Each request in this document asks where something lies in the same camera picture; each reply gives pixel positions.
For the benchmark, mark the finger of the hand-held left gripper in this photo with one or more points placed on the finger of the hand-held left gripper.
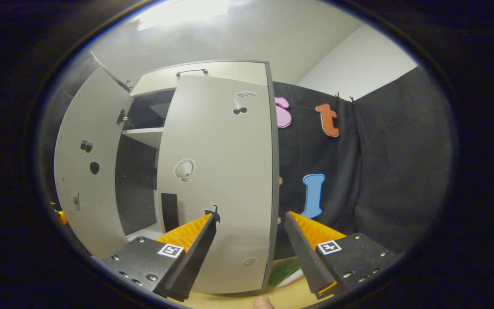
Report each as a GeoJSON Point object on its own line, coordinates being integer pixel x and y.
{"type": "Point", "coordinates": [61, 217]}

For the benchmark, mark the white cabinet shelf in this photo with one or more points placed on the white cabinet shelf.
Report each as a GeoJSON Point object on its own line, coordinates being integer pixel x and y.
{"type": "Point", "coordinates": [146, 136]}
{"type": "Point", "coordinates": [146, 232]}

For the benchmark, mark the white cabinet drawer front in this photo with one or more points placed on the white cabinet drawer front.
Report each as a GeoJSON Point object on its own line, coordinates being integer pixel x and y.
{"type": "Point", "coordinates": [230, 71]}

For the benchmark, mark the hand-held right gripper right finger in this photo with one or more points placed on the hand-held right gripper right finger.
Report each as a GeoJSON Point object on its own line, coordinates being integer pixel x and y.
{"type": "Point", "coordinates": [305, 253]}

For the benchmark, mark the white and grey cabinet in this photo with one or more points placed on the white and grey cabinet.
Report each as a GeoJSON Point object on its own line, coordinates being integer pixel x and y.
{"type": "Point", "coordinates": [140, 184]}

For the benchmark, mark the green striped object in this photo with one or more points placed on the green striped object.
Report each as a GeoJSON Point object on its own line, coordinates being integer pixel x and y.
{"type": "Point", "coordinates": [284, 272]}

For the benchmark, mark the metal door hinge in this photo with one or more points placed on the metal door hinge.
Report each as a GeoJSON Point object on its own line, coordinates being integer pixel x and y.
{"type": "Point", "coordinates": [122, 116]}

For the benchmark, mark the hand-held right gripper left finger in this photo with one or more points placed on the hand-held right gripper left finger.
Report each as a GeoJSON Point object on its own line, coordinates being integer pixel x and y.
{"type": "Point", "coordinates": [195, 253]}

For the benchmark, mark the white cabinet door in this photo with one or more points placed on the white cabinet door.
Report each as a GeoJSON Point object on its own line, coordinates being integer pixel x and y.
{"type": "Point", "coordinates": [97, 128]}
{"type": "Point", "coordinates": [221, 150]}

